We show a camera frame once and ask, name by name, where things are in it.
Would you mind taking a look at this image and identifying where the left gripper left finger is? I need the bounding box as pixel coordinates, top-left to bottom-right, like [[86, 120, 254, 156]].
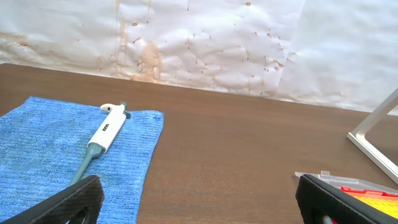
[[0, 174, 105, 224]]

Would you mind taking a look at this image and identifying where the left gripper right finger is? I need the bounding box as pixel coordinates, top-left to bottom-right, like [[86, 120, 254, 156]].
[[295, 173, 398, 224]]

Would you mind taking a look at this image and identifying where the white pipette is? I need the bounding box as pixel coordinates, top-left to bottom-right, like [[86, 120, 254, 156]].
[[68, 101, 132, 187]]

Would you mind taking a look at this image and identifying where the red and yellow tip box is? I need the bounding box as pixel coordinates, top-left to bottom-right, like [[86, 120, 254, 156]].
[[294, 170, 398, 224]]

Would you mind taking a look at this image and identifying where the blue cloth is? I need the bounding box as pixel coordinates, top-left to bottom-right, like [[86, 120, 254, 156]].
[[0, 95, 165, 224]]

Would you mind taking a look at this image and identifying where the white and blue stand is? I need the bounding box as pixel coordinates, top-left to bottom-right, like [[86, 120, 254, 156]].
[[346, 87, 398, 186]]

